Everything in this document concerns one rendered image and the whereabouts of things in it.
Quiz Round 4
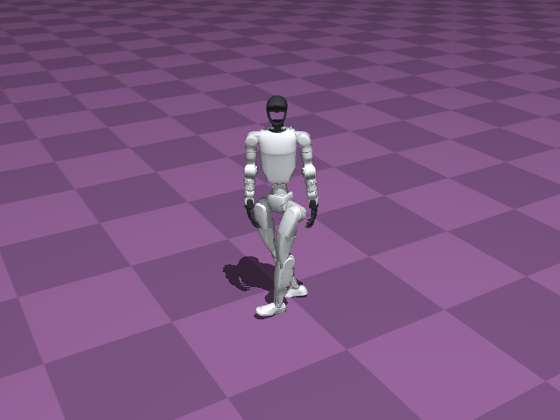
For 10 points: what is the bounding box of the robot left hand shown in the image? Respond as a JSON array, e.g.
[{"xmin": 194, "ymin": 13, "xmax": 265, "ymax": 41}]
[{"xmin": 305, "ymin": 199, "xmax": 319, "ymax": 228}]

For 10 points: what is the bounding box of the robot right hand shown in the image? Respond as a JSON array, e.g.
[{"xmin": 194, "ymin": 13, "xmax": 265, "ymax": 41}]
[{"xmin": 245, "ymin": 199, "xmax": 261, "ymax": 228}]

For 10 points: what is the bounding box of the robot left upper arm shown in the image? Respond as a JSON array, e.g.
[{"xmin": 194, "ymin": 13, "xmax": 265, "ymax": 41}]
[{"xmin": 295, "ymin": 131, "xmax": 315, "ymax": 179}]

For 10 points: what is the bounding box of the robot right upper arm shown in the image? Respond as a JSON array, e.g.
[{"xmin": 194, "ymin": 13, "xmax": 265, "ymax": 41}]
[{"xmin": 245, "ymin": 131, "xmax": 261, "ymax": 177}]

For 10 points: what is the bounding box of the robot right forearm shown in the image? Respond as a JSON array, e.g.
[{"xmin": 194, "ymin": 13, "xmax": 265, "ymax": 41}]
[{"xmin": 243, "ymin": 166, "xmax": 256, "ymax": 205}]

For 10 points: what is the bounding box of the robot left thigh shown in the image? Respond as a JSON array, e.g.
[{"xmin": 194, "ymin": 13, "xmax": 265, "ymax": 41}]
[{"xmin": 276, "ymin": 201, "xmax": 306, "ymax": 268}]

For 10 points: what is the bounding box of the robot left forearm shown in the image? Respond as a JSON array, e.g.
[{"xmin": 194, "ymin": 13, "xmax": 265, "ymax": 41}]
[{"xmin": 304, "ymin": 167, "xmax": 319, "ymax": 205}]

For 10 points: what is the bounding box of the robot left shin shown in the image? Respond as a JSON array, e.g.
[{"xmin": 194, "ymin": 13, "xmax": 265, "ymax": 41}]
[{"xmin": 273, "ymin": 257, "xmax": 295, "ymax": 308}]

